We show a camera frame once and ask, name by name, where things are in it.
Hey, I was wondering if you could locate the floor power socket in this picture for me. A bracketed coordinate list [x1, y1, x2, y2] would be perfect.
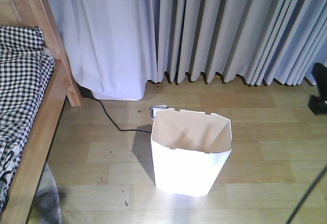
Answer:
[149, 105, 168, 121]

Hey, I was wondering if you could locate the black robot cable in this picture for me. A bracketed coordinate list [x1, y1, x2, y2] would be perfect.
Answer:
[285, 165, 327, 224]

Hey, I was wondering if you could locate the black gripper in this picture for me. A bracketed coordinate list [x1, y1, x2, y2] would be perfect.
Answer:
[308, 95, 326, 114]

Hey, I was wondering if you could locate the black power cord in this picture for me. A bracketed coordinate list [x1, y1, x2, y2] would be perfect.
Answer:
[81, 95, 153, 134]

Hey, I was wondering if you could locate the white plastic trash bin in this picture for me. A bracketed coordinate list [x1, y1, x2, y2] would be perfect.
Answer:
[151, 108, 232, 196]

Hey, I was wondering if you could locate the wooden bed frame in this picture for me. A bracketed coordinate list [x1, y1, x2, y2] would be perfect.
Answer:
[1, 0, 81, 223]

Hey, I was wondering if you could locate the black white checkered bedding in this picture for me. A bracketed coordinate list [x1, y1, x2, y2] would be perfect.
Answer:
[1, 26, 55, 207]

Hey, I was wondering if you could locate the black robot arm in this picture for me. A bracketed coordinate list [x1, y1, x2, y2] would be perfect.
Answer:
[308, 63, 326, 115]

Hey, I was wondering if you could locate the grey round rug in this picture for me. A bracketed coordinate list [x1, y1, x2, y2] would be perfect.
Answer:
[34, 163, 62, 223]

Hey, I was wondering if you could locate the light blue curtain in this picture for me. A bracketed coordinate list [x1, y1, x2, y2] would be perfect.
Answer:
[49, 0, 326, 101]

